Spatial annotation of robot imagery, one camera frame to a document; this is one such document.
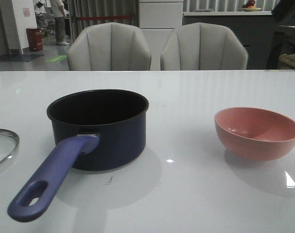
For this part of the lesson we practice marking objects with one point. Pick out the pink bowl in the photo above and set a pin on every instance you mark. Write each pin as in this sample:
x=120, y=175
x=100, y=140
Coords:
x=255, y=133

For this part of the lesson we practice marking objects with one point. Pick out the glass pot lid purple knob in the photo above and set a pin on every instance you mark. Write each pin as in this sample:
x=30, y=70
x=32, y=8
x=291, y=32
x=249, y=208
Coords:
x=9, y=142

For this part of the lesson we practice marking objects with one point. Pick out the left beige upholstered chair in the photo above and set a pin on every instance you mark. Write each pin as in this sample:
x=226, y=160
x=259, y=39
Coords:
x=110, y=47

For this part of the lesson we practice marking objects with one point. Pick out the beige upholstered chair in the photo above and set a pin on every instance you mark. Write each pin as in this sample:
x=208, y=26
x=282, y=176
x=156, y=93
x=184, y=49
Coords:
x=203, y=46
x=110, y=47

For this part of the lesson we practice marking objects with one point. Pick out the right beige upholstered chair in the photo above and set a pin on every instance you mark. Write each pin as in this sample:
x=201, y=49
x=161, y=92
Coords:
x=203, y=46

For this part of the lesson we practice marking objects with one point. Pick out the white cabinet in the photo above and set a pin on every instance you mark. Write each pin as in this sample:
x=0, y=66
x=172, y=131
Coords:
x=157, y=18

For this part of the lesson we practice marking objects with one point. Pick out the red barrier tape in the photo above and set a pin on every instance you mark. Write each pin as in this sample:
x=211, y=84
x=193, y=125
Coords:
x=104, y=18

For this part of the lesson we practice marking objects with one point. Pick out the red trash bin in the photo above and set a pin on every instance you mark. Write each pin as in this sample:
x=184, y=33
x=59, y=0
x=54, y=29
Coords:
x=34, y=39

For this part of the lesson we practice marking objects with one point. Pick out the grey counter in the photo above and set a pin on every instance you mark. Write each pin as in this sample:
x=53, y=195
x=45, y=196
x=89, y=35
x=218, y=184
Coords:
x=264, y=39

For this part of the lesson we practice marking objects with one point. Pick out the person in grey trousers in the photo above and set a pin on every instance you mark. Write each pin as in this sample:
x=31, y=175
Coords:
x=59, y=15

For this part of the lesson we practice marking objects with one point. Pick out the fruit plate on counter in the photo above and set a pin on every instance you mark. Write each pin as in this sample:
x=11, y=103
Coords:
x=249, y=6

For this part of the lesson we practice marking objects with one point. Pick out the olive cushion seat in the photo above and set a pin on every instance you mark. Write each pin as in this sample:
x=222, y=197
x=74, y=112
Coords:
x=287, y=61

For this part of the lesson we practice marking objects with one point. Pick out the dark blue saucepan purple handle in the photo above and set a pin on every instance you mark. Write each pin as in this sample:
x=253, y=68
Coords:
x=94, y=130

